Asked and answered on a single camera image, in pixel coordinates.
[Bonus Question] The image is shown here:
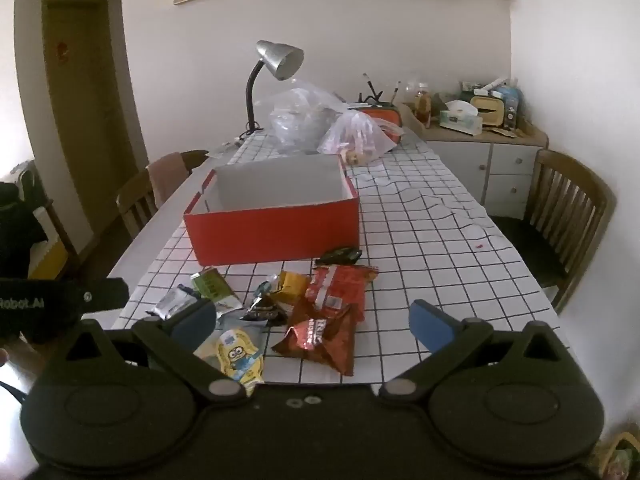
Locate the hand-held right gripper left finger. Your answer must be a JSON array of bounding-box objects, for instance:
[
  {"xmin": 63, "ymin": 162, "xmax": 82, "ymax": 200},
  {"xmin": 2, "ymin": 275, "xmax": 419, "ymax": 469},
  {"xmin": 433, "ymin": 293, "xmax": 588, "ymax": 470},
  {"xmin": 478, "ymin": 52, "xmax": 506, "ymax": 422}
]
[{"xmin": 47, "ymin": 297, "xmax": 248, "ymax": 403}]

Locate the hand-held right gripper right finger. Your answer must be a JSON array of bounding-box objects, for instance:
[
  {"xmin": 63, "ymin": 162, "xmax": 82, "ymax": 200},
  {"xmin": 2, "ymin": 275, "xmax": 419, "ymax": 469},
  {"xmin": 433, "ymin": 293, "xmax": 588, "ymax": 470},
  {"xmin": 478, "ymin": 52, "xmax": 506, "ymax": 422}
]
[{"xmin": 378, "ymin": 299, "xmax": 581, "ymax": 403}]

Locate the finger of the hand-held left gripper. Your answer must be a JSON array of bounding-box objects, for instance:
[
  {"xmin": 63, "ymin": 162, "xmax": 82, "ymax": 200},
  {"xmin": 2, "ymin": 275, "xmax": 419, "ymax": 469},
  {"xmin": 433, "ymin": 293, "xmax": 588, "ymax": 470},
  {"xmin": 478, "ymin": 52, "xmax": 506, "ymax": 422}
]
[{"xmin": 75, "ymin": 277, "xmax": 129, "ymax": 313}]

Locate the silver snack packet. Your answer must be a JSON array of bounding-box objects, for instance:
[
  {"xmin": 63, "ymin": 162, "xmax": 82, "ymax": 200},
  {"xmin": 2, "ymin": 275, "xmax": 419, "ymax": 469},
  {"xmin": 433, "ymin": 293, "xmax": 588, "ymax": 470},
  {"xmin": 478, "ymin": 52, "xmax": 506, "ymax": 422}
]
[{"xmin": 146, "ymin": 284, "xmax": 198, "ymax": 320}]

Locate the green snack packet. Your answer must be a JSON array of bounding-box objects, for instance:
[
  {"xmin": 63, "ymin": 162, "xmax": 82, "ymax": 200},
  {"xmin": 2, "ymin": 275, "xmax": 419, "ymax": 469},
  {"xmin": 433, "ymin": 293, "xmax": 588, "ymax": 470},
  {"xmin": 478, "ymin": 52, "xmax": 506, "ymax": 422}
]
[{"xmin": 191, "ymin": 267, "xmax": 243, "ymax": 311}]

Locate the light blue snack packet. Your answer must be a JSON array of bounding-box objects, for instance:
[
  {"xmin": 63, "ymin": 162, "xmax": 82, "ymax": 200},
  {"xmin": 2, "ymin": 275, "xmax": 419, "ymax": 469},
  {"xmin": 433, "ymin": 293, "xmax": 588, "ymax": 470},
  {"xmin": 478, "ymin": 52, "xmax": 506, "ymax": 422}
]
[{"xmin": 215, "ymin": 310, "xmax": 266, "ymax": 333}]

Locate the yellow cartoon snack packet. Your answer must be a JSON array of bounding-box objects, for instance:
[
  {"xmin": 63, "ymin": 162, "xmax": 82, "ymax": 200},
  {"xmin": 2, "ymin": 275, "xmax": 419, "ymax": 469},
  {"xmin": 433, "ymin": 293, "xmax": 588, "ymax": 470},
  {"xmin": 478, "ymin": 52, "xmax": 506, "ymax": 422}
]
[{"xmin": 192, "ymin": 325, "xmax": 266, "ymax": 398}]

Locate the dark brown candy packet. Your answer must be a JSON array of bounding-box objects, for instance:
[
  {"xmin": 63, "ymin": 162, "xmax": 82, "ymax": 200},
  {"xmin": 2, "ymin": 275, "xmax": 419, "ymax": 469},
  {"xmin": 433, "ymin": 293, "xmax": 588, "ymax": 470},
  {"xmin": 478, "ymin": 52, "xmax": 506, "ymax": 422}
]
[{"xmin": 241, "ymin": 292, "xmax": 288, "ymax": 328}]

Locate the red snack packet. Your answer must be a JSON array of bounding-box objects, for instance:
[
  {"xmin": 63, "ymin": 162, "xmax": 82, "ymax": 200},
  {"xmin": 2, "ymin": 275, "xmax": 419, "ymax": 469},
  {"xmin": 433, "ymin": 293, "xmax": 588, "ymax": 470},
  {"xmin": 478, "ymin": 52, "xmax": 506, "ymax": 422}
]
[{"xmin": 305, "ymin": 264, "xmax": 380, "ymax": 321}]

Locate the gold snack packet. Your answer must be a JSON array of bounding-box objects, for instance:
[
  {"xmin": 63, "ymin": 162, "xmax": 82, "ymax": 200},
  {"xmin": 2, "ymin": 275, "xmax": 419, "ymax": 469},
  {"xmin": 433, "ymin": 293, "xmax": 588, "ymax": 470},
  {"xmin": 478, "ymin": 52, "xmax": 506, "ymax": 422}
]
[{"xmin": 276, "ymin": 270, "xmax": 312, "ymax": 306}]

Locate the brown-red snack packet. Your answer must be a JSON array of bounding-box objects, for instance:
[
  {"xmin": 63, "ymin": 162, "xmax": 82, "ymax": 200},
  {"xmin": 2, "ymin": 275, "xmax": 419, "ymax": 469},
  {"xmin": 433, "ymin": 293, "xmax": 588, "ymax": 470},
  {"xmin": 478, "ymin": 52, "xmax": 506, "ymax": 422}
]
[{"xmin": 271, "ymin": 300, "xmax": 357, "ymax": 377}]

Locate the black snack packet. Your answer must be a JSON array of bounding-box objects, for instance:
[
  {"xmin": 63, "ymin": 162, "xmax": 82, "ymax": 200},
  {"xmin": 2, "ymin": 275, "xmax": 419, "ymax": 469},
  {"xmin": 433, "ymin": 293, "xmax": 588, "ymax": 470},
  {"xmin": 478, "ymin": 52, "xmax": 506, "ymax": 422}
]
[{"xmin": 314, "ymin": 245, "xmax": 363, "ymax": 267}]

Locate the red cardboard box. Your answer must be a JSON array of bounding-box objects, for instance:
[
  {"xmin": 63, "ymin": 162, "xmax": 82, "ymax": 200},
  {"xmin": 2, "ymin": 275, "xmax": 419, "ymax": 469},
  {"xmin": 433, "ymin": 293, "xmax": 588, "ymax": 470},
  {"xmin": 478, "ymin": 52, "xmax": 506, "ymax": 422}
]
[{"xmin": 182, "ymin": 154, "xmax": 361, "ymax": 266}]

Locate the yellow cabinet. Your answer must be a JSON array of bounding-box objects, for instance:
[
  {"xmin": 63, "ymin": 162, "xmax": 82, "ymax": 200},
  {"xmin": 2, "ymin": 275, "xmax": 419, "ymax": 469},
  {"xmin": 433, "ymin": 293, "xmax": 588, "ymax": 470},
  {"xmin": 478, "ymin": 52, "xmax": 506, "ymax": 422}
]
[{"xmin": 30, "ymin": 245, "xmax": 68, "ymax": 279}]

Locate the white checked tablecloth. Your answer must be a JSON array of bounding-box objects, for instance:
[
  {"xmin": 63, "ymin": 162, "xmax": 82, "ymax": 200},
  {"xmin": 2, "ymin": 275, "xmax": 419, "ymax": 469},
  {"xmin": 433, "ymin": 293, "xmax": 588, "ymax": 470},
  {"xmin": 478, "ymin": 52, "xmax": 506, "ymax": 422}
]
[{"xmin": 107, "ymin": 125, "xmax": 568, "ymax": 386}]

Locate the wooden chair with cloth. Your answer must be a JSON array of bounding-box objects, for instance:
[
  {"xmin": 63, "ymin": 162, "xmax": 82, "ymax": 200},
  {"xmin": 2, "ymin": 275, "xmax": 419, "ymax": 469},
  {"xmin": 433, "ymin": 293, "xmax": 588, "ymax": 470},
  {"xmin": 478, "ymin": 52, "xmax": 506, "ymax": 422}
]
[{"xmin": 116, "ymin": 150, "xmax": 208, "ymax": 241}]

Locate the pink cloth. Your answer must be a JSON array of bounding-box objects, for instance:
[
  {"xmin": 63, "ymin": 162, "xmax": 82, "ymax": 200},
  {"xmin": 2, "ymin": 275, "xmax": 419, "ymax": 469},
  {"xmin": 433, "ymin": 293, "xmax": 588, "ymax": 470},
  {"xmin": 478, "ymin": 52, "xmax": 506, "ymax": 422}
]
[{"xmin": 147, "ymin": 152, "xmax": 188, "ymax": 208}]

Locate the white sideboard cabinet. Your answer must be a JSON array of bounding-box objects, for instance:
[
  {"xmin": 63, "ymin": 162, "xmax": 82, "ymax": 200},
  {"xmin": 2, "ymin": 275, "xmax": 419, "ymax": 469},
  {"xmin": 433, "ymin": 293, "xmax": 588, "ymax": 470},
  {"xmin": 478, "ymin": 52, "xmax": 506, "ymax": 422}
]
[{"xmin": 402, "ymin": 102, "xmax": 550, "ymax": 206}]

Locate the wooden door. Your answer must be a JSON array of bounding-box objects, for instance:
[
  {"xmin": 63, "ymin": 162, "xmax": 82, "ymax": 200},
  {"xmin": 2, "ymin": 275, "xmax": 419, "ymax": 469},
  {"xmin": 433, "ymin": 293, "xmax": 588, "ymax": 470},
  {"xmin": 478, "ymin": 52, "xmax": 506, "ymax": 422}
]
[{"xmin": 41, "ymin": 0, "xmax": 140, "ymax": 256}]

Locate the pink plastic bag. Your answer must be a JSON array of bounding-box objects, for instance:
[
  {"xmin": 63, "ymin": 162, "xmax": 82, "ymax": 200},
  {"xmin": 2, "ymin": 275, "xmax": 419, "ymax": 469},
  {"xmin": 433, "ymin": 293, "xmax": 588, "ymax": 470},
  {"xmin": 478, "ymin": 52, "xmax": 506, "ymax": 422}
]
[{"xmin": 317, "ymin": 110, "xmax": 406, "ymax": 166}]

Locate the white tissue box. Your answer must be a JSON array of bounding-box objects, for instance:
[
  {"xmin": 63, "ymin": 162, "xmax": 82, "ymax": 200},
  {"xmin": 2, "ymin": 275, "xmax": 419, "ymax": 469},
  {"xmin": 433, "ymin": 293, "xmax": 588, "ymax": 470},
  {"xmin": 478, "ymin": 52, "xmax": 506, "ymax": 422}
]
[{"xmin": 440, "ymin": 101, "xmax": 485, "ymax": 135}]

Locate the orange storage box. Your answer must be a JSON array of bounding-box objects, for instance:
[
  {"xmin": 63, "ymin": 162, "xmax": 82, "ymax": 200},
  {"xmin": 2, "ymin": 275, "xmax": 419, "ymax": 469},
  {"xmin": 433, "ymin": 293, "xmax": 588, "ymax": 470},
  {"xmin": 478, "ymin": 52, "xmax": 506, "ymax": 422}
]
[{"xmin": 360, "ymin": 105, "xmax": 404, "ymax": 141}]

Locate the amber glass jar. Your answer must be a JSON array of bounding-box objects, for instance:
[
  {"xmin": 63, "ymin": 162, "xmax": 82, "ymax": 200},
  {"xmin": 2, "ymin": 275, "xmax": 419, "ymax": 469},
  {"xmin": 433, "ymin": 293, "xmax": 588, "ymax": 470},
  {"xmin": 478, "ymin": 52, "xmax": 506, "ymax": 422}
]
[{"xmin": 414, "ymin": 84, "xmax": 433, "ymax": 126}]

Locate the clear plastic bag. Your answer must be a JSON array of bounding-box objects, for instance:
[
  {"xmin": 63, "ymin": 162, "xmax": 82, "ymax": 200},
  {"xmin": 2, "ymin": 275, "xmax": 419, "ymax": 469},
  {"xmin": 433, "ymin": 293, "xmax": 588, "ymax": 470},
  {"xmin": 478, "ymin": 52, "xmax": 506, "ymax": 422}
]
[{"xmin": 268, "ymin": 87, "xmax": 351, "ymax": 153}]

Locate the yellow box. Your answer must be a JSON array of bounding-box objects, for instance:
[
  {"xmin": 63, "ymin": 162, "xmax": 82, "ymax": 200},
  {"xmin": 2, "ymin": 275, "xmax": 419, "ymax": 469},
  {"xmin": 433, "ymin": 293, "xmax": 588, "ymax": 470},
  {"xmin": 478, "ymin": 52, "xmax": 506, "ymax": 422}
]
[{"xmin": 470, "ymin": 94, "xmax": 506, "ymax": 126}]

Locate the patterned basket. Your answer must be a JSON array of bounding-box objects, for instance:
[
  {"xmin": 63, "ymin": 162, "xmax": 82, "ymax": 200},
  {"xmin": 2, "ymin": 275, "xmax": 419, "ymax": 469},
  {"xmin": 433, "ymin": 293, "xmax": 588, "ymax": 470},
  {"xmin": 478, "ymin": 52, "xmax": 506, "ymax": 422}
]
[{"xmin": 595, "ymin": 432, "xmax": 640, "ymax": 480}]

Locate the silver desk lamp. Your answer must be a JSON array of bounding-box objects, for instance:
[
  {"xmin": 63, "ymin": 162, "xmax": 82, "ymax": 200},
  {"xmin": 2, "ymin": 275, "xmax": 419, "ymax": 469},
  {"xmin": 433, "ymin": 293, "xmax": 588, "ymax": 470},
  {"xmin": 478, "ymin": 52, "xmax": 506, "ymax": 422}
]
[{"xmin": 239, "ymin": 40, "xmax": 305, "ymax": 137}]

